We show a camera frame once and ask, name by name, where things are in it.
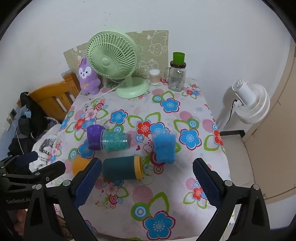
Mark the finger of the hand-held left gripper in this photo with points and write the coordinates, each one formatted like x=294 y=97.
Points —
x=25 y=160
x=49 y=171

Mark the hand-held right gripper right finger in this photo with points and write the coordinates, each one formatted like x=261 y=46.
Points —
x=207 y=183

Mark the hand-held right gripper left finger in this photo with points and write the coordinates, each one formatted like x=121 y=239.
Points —
x=89 y=183

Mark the dark green cup yellow rim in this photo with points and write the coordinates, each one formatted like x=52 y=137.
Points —
x=118 y=168

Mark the orange cup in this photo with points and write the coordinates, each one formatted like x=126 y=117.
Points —
x=79 y=165

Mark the purple cup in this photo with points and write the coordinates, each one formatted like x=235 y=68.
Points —
x=94 y=138

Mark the clear teal glitter cup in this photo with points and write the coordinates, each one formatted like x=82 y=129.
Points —
x=114 y=141

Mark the blue cup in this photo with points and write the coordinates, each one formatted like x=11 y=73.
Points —
x=164 y=148

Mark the small green cup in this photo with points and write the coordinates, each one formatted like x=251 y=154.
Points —
x=178 y=58

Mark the person's left hand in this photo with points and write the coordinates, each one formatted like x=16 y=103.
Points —
x=21 y=219

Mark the white printed garment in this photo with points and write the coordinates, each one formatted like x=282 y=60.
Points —
x=46 y=144

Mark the black garment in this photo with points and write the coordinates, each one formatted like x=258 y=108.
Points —
x=34 y=115

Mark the floral tablecloth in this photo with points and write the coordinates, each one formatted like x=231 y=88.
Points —
x=161 y=185

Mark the wooden chair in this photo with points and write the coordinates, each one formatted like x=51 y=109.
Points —
x=53 y=92

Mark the beige cabinet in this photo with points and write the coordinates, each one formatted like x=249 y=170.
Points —
x=270 y=139

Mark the white standing fan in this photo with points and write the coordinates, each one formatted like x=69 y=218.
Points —
x=245 y=92

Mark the purple plush bunny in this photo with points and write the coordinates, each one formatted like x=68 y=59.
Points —
x=87 y=74

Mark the cotton swab container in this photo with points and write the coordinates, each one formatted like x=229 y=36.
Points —
x=154 y=77

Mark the green desk fan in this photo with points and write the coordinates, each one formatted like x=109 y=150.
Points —
x=108 y=60

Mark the beige cartoon print board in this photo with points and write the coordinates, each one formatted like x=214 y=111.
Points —
x=152 y=46

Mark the wall socket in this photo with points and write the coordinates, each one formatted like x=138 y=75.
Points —
x=12 y=113

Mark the black metal frame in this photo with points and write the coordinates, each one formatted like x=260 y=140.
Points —
x=231 y=133

